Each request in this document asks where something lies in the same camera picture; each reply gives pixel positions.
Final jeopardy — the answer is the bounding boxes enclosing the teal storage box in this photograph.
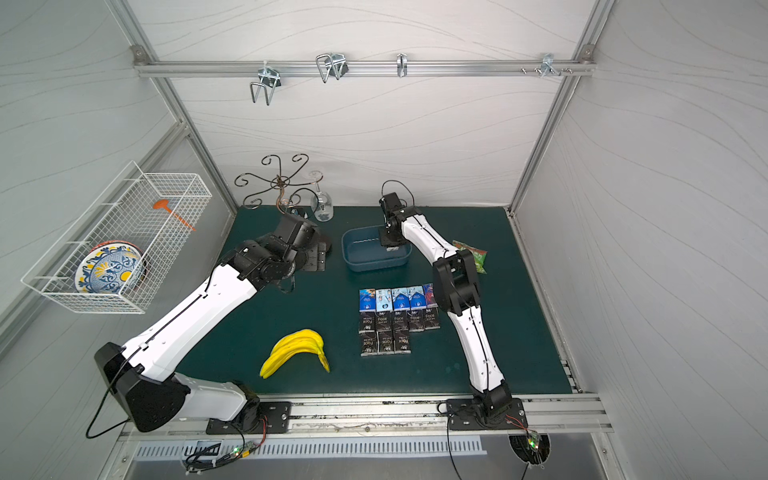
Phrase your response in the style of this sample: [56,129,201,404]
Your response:
[342,226,412,273]

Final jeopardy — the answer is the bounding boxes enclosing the red blue tissue pack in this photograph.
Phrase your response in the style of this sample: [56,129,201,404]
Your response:
[423,283,438,309]

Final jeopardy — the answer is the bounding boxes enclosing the dark blue tissue pack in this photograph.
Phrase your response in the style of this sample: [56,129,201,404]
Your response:
[359,288,376,312]

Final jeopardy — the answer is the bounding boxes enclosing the light blue tissue pack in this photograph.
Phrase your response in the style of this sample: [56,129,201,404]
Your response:
[391,287,410,312]
[408,285,427,310]

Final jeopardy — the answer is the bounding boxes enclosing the white blue tissue pack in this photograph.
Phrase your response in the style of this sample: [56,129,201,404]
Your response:
[375,289,393,313]

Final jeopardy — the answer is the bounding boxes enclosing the black tissue pack top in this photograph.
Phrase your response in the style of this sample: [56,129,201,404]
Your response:
[423,308,440,330]

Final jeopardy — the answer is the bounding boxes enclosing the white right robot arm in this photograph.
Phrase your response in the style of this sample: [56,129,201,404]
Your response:
[380,207,512,419]

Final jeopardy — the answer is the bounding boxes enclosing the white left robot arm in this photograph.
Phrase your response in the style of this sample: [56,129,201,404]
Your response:
[94,214,321,433]

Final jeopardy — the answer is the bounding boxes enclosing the copper glass rack stand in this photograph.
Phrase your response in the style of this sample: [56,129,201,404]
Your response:
[233,153,319,227]

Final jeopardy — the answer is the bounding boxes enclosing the green snack bag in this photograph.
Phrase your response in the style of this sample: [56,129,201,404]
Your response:
[452,240,488,274]

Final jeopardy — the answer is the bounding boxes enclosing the yellow banana bunch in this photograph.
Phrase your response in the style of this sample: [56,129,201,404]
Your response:
[259,329,330,379]

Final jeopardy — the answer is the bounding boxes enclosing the orange spatula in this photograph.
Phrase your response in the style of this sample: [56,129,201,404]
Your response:
[153,199,195,231]

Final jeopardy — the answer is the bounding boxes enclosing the metal hook left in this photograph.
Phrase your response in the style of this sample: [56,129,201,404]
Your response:
[249,63,282,106]

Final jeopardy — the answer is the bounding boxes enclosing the metal hook middle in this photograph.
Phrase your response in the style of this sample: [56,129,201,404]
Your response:
[315,53,349,83]

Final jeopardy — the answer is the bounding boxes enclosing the metal hook small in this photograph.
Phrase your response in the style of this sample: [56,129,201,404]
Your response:
[396,53,408,78]

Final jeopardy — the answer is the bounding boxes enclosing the blue yellow patterned plate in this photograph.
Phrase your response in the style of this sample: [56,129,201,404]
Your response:
[74,241,145,294]

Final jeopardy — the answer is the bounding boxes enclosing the metal hook right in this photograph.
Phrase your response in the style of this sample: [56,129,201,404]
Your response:
[520,54,572,78]

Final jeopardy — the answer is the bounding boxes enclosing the aluminium top rail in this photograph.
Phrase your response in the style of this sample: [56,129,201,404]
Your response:
[134,50,597,80]

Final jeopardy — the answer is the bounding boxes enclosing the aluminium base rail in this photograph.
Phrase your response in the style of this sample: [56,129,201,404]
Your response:
[206,392,613,436]

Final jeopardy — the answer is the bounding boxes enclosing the white wire basket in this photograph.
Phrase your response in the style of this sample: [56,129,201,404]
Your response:
[21,162,211,314]

